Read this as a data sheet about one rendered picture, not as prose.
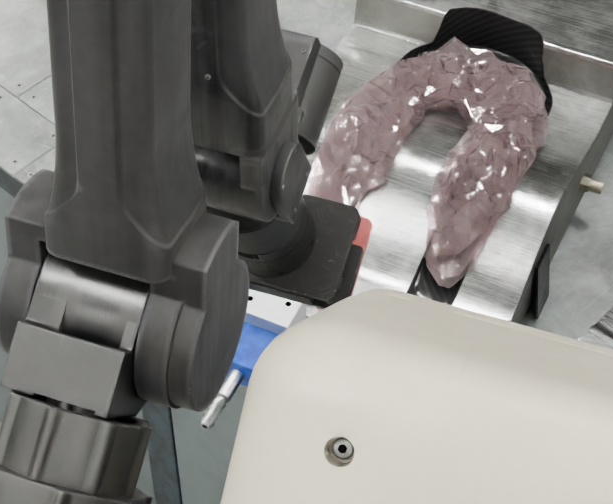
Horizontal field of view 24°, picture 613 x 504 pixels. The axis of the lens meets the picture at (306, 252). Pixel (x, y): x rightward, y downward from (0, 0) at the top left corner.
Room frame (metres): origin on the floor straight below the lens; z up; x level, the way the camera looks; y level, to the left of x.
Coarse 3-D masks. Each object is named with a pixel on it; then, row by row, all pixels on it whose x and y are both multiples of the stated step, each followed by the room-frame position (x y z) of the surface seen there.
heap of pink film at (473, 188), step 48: (384, 96) 0.95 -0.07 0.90; (432, 96) 0.96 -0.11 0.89; (480, 96) 0.96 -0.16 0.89; (528, 96) 0.96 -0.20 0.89; (336, 144) 0.88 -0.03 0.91; (384, 144) 0.88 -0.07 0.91; (480, 144) 0.87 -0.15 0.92; (528, 144) 0.88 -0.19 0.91; (336, 192) 0.84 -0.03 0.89; (432, 192) 0.84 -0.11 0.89; (480, 192) 0.83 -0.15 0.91; (432, 240) 0.80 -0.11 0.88; (480, 240) 0.79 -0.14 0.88
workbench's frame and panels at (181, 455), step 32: (0, 192) 1.06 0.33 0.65; (0, 224) 1.08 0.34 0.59; (0, 256) 1.09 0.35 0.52; (0, 352) 1.13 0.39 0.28; (0, 416) 1.16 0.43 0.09; (160, 416) 0.91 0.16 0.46; (192, 416) 0.87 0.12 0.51; (224, 416) 0.84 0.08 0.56; (160, 448) 0.91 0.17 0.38; (192, 448) 0.88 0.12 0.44; (224, 448) 0.84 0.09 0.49; (160, 480) 0.92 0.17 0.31; (192, 480) 0.88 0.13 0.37; (224, 480) 0.85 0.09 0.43
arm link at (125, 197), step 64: (64, 0) 0.45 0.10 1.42; (128, 0) 0.44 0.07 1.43; (64, 64) 0.44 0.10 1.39; (128, 64) 0.44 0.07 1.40; (64, 128) 0.44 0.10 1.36; (128, 128) 0.43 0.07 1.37; (64, 192) 0.44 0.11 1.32; (128, 192) 0.43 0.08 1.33; (192, 192) 0.45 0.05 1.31; (64, 256) 0.43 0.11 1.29; (128, 256) 0.42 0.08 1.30; (192, 256) 0.42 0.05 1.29; (0, 320) 0.42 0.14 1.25; (192, 320) 0.41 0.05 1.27; (192, 384) 0.39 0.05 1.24
